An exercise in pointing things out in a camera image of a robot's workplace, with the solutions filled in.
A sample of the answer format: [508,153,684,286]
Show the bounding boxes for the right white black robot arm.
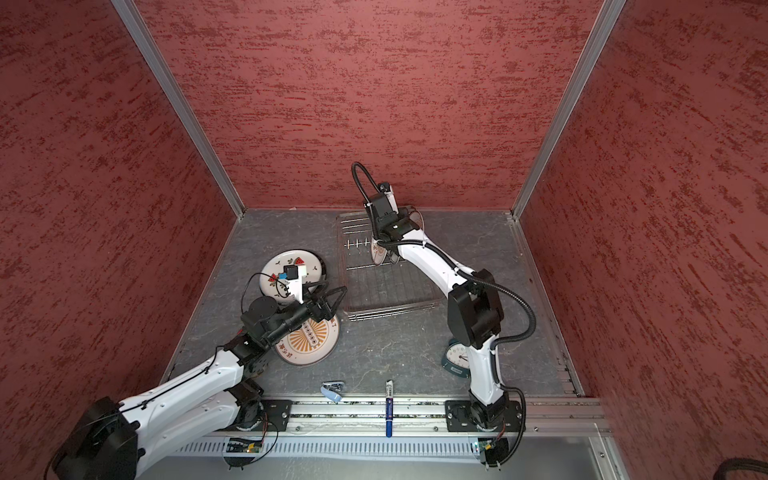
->
[364,194,507,431]

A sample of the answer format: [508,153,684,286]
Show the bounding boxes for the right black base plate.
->
[444,397,524,433]

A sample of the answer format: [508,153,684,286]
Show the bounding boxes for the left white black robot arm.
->
[45,281,347,479]

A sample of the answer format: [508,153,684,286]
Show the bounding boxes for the left small circuit board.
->
[223,438,264,469]

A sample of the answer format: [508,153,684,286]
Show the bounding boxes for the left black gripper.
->
[266,278,348,345]

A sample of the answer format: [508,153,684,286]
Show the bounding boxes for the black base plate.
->
[444,397,524,433]
[232,399,293,432]

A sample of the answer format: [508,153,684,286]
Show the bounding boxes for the light blue clip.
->
[320,381,345,404]

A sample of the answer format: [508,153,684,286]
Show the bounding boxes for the aluminium front rail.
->
[273,395,613,437]

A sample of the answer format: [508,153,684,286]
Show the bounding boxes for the right small circuit board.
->
[476,438,510,469]

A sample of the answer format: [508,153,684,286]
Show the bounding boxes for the blue marker pen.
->
[385,380,394,438]

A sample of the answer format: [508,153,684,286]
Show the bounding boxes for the black corrugated cable conduit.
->
[351,161,538,352]

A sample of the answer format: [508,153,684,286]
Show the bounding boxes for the metal wire dish rack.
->
[335,211,443,321]

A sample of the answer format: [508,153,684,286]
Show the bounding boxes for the brown patterned plate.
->
[371,240,389,265]

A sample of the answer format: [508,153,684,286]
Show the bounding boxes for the right aluminium corner post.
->
[511,0,626,222]

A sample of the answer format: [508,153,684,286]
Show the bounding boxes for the aluminium corner post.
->
[511,0,626,222]
[111,0,247,220]

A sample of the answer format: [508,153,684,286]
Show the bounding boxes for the left aluminium corner post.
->
[111,0,247,220]

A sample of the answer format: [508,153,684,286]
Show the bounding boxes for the white watermelon pattern plate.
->
[258,249,321,305]

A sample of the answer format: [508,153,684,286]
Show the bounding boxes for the white slotted cable duct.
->
[173,436,481,463]

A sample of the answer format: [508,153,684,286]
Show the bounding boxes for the green alarm clock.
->
[441,339,471,378]

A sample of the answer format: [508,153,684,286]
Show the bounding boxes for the small circuit board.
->
[476,438,510,469]
[223,438,264,469]

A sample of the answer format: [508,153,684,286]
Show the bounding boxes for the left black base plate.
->
[232,399,293,432]

